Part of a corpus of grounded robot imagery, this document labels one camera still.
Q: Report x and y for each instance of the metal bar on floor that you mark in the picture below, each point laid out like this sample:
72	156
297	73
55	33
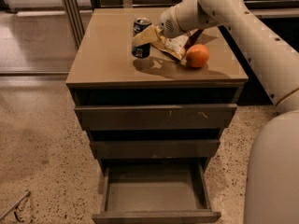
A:
15	205

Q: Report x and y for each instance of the grey open bottom drawer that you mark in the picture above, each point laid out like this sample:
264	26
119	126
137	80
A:
156	193

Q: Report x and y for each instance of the grey top drawer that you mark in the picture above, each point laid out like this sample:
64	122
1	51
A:
155	117

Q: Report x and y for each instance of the grey drawer cabinet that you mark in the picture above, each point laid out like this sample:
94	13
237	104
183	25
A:
105	73

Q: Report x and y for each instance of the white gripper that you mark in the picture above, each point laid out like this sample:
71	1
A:
167	22

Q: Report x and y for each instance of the metal railing frame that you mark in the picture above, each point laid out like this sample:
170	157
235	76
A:
71	13

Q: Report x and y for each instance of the grey middle drawer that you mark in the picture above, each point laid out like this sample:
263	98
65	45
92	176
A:
154	149

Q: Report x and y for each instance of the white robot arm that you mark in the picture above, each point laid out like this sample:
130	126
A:
272	188

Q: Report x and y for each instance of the orange fruit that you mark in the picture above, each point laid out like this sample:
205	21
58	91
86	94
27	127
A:
197	56

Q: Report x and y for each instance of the blue pepsi can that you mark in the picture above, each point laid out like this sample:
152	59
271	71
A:
139	25

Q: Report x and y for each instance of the brown chip bag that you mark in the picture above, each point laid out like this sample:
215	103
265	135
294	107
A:
178	46

